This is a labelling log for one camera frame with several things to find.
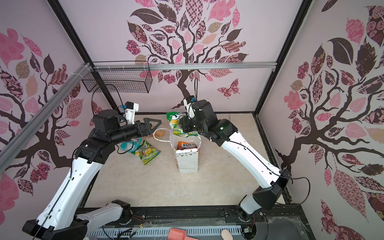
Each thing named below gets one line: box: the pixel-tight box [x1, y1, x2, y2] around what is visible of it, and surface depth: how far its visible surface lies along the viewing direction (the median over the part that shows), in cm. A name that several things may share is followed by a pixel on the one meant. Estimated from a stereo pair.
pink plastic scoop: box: [168, 228, 199, 240], surface depth 70 cm
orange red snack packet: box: [177, 141, 198, 150], surface depth 98 cm
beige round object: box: [221, 229, 233, 240], surface depth 69 cm
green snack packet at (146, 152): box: [131, 140, 161, 165], surface depth 96 cm
